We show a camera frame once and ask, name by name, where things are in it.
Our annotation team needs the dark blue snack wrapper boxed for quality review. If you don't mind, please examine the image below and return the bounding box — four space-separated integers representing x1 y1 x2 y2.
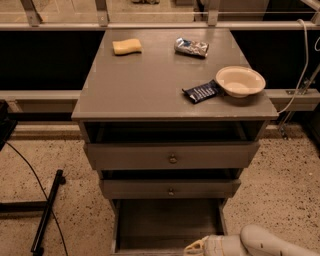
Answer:
183 80 223 104

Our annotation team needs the black equipment at left edge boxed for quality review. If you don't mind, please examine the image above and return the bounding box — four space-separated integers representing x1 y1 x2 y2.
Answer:
0 100 17 151

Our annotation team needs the cream plastic bowl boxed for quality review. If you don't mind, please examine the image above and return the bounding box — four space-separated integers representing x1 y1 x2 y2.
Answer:
216 66 266 98

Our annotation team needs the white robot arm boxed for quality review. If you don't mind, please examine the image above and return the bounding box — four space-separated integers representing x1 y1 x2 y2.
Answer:
183 224 320 256

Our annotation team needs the grey middle drawer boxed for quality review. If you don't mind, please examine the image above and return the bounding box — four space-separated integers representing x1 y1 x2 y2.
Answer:
99 179 241 199

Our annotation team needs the grey bottom drawer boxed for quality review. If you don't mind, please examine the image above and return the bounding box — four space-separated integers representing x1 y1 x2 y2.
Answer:
111 199 227 256

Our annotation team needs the grey drawer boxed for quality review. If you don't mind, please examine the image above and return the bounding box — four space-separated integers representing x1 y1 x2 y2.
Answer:
111 199 227 256
85 142 259 170
99 179 241 199

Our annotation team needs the crumpled silver foil packet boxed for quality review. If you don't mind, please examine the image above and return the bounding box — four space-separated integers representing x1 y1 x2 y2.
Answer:
174 37 209 58

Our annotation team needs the white hanging cable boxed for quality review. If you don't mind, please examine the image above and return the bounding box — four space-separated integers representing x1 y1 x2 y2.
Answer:
278 18 310 115

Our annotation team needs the yellow sponge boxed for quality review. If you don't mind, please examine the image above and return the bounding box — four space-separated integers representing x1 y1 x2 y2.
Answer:
112 39 142 55

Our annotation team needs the grey top drawer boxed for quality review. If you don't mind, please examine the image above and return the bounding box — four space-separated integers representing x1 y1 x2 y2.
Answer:
85 142 259 170

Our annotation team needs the metal railing frame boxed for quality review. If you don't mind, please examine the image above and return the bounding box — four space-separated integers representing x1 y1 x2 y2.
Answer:
0 0 320 113

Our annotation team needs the black floor cable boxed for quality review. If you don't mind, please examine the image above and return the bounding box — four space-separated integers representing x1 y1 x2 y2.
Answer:
5 141 69 256

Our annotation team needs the black stand base bar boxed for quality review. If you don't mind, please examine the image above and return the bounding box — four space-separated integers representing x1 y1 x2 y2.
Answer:
31 169 65 256

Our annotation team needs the metal folding stand leg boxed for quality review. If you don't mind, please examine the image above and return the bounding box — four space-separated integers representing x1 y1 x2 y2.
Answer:
277 63 320 140

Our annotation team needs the grey wooden drawer cabinet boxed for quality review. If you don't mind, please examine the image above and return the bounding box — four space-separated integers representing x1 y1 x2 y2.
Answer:
71 27 280 256

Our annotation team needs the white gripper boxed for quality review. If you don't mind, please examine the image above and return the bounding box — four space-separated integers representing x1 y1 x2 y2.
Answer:
183 235 241 256

